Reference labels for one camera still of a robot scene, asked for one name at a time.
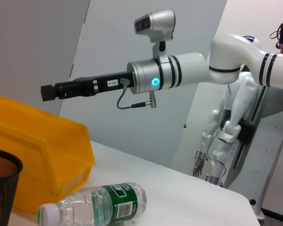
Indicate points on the white humanoid robot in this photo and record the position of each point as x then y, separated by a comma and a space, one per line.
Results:
240, 101

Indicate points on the yellow plastic bin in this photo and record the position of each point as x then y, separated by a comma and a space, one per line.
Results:
37, 141

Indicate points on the clear green-label water bottle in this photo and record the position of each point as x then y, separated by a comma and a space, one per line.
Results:
122, 195

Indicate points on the black mesh pen holder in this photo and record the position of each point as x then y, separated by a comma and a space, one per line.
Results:
2, 188

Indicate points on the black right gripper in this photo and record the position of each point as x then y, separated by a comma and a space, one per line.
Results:
103, 83

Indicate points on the grey robot support stand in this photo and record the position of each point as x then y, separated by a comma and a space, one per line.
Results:
273, 141

